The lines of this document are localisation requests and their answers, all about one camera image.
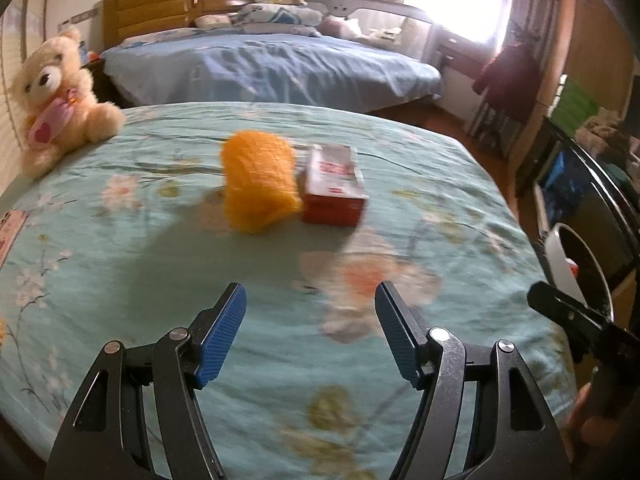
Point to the person's right hand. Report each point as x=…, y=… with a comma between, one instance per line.
x=580, y=410

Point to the wooden headboard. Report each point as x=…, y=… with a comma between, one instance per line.
x=160, y=10

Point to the wooden wardrobe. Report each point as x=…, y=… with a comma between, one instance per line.
x=585, y=25

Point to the orange mesh pouf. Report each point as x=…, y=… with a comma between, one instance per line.
x=257, y=180

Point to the brown knitted bundle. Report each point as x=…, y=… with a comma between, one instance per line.
x=602, y=137

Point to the white trash bin black liner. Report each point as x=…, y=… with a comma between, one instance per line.
x=557, y=255

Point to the grey bed guard rail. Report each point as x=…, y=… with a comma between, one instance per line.
x=380, y=25

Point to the dark wooden nightstand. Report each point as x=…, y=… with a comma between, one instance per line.
x=102, y=82

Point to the grey desk with drawers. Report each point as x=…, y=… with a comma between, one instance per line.
x=465, y=52

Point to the dark chair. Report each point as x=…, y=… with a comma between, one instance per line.
x=492, y=125

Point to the pale pink pillow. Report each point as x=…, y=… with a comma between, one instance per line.
x=214, y=20

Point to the white cloth bundle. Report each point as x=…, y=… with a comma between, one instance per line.
x=340, y=26

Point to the dark hanging coat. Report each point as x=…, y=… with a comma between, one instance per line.
x=510, y=80

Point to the colourful box on nightstand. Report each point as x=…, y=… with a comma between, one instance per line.
x=89, y=51

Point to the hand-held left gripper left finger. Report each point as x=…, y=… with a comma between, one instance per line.
x=222, y=340

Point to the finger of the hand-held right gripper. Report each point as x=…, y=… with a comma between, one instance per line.
x=565, y=307

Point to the cream teddy bear pink heart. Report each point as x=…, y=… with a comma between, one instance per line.
x=55, y=90

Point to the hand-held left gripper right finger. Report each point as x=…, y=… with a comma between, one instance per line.
x=400, y=340

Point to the red cardboard box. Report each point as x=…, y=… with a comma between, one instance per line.
x=332, y=185

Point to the green box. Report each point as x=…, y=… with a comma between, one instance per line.
x=577, y=102

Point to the bed with blue sheet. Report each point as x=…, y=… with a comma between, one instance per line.
x=270, y=70

